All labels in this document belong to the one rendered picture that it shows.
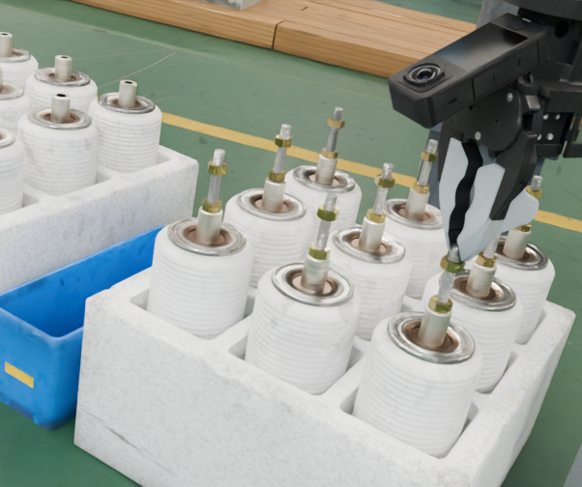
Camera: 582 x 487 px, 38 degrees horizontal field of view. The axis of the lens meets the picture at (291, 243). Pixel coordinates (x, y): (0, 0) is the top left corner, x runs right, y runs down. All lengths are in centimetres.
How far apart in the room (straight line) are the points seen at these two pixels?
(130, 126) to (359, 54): 159
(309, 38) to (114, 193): 166
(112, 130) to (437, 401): 59
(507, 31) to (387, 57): 199
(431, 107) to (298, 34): 209
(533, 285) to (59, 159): 56
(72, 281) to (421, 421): 48
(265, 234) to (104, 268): 26
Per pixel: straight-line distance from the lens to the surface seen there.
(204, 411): 78
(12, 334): 92
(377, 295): 83
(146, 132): 112
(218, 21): 271
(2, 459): 91
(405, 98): 57
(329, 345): 74
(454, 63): 59
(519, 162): 62
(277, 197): 88
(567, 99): 64
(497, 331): 80
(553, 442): 111
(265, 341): 75
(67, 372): 91
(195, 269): 77
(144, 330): 79
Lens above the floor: 61
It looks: 26 degrees down
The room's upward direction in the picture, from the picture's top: 11 degrees clockwise
